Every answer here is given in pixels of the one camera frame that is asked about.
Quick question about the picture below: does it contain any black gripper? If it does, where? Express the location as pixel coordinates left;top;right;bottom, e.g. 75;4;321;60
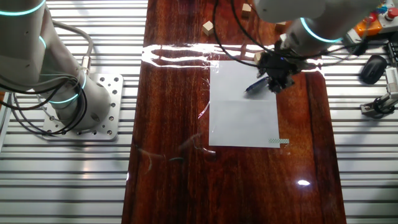
256;51;308;94

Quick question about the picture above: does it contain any white paper sheet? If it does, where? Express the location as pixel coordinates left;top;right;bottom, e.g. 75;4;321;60
208;60;280;149

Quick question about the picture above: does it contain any black computer mouse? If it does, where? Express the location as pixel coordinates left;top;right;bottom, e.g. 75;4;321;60
359;55;388;85

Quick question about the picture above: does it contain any orange emergency stop box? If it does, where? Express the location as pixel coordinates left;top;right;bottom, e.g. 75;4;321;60
354;12;383;37

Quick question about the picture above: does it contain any black keyboard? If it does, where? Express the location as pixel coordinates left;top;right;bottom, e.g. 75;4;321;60
386;41;398;68

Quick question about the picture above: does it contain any colourful plastic toy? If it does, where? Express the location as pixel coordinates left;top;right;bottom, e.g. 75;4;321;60
374;2;389;15

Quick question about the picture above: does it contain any grey box with red button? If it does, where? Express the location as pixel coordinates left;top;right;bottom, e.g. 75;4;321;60
377;6;398;34

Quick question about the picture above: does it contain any reddish wooden board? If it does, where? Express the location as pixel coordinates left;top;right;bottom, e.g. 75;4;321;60
121;0;348;224

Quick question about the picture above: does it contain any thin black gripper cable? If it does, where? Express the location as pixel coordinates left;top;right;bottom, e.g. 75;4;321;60
211;0;371;68

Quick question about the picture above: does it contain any wrist camera with silver bracket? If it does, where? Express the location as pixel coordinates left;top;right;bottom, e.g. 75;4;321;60
343;27;369;57

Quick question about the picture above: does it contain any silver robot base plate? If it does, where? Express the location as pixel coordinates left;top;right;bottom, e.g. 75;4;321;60
42;73;124;141

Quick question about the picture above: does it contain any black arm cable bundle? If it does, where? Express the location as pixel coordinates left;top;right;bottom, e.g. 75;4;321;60
0;70;90;137

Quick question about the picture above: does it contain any grey cable with metal connector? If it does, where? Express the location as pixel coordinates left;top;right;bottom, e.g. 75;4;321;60
51;20;94;75

